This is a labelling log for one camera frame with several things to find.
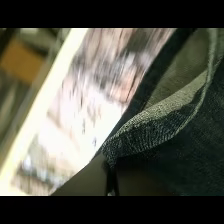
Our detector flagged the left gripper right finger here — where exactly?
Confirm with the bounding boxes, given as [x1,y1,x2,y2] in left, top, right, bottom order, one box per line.
[115,163,176,197]

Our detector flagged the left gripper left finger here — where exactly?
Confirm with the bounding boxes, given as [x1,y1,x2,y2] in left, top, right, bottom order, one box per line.
[50,153,110,197]

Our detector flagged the blue jeans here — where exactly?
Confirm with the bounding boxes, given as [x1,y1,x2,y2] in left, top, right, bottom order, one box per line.
[95,27,224,197]

